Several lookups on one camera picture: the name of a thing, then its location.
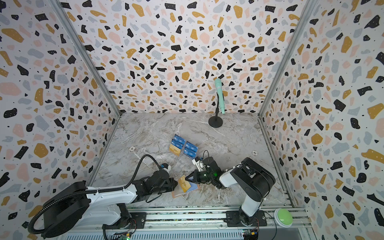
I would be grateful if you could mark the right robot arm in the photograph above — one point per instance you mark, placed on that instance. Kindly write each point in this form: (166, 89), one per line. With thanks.
(254, 180)

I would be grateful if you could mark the green push button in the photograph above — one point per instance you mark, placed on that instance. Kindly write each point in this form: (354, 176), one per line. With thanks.
(283, 218)

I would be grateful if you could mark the blue card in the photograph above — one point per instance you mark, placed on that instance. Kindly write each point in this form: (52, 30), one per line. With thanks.
(177, 144)
(179, 139)
(189, 153)
(191, 147)

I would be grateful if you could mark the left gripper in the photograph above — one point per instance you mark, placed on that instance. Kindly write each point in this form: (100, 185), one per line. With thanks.
(173, 183)

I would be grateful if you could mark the blue card back left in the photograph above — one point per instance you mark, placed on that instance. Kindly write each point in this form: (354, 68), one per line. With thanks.
(179, 139)

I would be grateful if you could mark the pink leather card holder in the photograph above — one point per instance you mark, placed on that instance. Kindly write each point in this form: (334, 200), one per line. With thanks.
(177, 192)

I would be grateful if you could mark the black microphone stand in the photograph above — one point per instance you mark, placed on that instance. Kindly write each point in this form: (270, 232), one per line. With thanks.
(215, 121)

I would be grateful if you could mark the mint green microphone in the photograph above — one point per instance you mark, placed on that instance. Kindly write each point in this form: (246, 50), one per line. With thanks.
(218, 85)

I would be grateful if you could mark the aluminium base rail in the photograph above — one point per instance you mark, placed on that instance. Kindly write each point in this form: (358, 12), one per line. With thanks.
(201, 223)

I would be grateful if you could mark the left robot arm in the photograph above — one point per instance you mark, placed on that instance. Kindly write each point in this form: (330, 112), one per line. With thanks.
(81, 206)

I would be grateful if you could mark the blue card back right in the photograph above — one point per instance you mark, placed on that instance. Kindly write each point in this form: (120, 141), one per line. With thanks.
(191, 147)

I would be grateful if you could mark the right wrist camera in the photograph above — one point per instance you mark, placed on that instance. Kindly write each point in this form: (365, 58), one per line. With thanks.
(197, 162)

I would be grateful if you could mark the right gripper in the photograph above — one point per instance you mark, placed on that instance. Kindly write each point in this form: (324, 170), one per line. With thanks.
(196, 176)

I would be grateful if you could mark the gold vip card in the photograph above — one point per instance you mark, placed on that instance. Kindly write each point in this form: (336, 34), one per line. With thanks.
(185, 186)
(175, 150)

